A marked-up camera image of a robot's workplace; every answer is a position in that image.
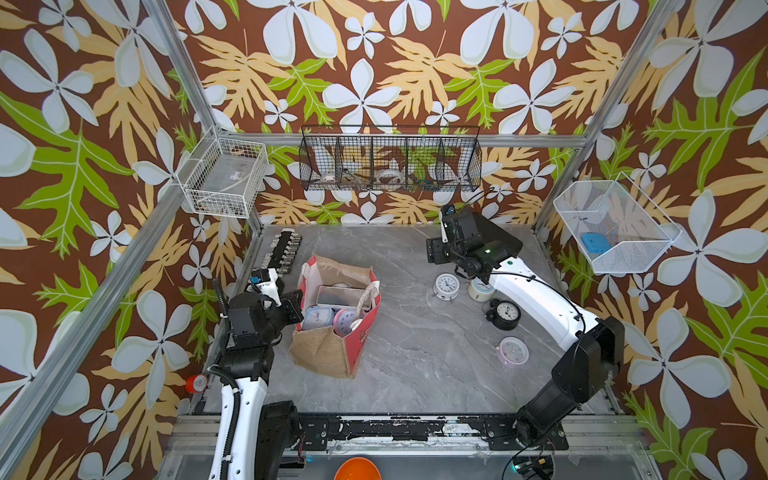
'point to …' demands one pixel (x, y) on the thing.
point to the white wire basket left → (223, 176)
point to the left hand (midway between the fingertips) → (302, 289)
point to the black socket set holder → (282, 252)
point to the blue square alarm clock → (316, 317)
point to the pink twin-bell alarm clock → (341, 321)
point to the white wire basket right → (618, 228)
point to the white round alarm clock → (446, 287)
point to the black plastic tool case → (490, 231)
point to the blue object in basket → (595, 243)
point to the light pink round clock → (513, 351)
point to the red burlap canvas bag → (322, 350)
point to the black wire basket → (390, 158)
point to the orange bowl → (358, 468)
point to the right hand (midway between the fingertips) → (436, 242)
